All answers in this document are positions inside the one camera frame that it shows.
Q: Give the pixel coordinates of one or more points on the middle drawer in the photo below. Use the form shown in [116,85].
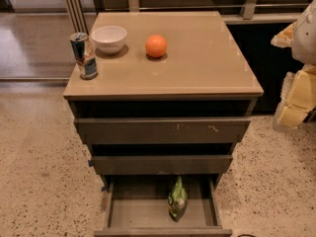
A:
[160,165]

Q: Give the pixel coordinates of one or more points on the orange fruit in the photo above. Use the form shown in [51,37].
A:
[155,46]

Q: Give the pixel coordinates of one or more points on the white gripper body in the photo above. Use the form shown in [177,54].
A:
[305,39]

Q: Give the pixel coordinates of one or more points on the top drawer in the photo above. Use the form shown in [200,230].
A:
[161,130]

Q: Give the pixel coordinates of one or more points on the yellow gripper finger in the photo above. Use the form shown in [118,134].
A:
[298,97]
[284,38]

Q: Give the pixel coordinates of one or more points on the white bowl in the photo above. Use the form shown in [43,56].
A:
[109,39]

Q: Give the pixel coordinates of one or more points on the blue silver drink can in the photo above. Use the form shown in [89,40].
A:
[84,55]

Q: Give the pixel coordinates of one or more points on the open bottom drawer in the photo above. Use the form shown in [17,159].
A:
[137,206]

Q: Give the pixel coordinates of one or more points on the brown drawer cabinet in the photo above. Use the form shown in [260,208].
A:
[203,74]

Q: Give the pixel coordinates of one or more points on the green rice chip bag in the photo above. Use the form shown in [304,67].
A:
[177,200]

